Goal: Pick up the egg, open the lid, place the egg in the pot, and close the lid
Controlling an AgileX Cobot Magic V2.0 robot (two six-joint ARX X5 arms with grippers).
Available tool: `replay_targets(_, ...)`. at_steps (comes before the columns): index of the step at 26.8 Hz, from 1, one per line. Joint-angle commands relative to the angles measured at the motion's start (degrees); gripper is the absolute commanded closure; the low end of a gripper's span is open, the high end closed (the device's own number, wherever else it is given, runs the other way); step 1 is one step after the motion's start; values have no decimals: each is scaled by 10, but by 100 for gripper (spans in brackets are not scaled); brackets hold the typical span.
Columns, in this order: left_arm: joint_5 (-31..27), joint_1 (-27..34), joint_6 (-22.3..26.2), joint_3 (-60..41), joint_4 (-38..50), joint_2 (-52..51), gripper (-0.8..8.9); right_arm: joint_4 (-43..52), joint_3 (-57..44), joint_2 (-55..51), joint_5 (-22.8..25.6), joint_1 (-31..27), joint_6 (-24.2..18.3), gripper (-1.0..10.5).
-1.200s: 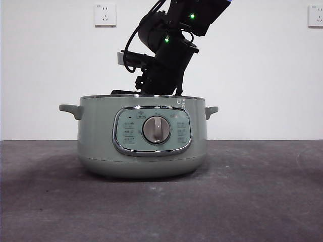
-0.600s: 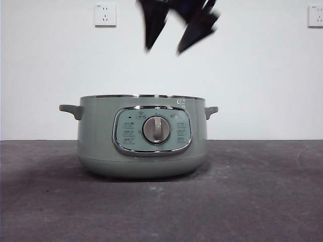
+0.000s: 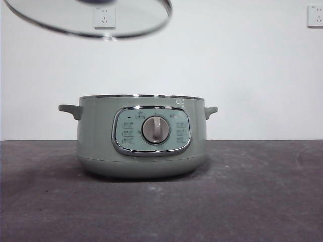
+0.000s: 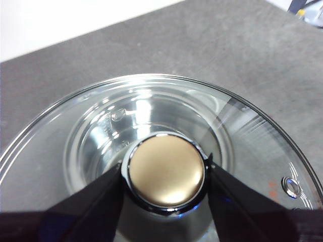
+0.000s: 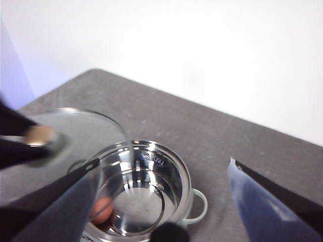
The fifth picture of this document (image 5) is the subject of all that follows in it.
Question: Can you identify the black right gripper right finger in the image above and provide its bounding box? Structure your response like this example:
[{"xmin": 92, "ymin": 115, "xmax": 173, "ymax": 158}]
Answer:
[{"xmin": 226, "ymin": 157, "xmax": 323, "ymax": 242}]

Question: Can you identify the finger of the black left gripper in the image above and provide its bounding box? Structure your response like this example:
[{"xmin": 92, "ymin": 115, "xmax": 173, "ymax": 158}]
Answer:
[
  {"xmin": 0, "ymin": 93, "xmax": 39, "ymax": 137},
  {"xmin": 0, "ymin": 137, "xmax": 53, "ymax": 170}
]

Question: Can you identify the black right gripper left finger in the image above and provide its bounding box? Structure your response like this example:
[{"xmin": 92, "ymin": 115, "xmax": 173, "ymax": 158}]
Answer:
[{"xmin": 0, "ymin": 157, "xmax": 101, "ymax": 242}]

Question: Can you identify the brown egg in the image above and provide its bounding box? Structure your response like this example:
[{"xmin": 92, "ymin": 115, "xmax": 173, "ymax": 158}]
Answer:
[{"xmin": 90, "ymin": 196, "xmax": 114, "ymax": 225}]

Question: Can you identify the glass lid with green knob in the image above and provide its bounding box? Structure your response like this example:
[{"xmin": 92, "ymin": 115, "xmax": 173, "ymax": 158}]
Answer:
[{"xmin": 24, "ymin": 107, "xmax": 134, "ymax": 210}]

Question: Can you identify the sage green electric pot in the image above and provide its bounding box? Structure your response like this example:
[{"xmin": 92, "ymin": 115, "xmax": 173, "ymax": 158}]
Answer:
[{"xmin": 67, "ymin": 140, "xmax": 209, "ymax": 242}]

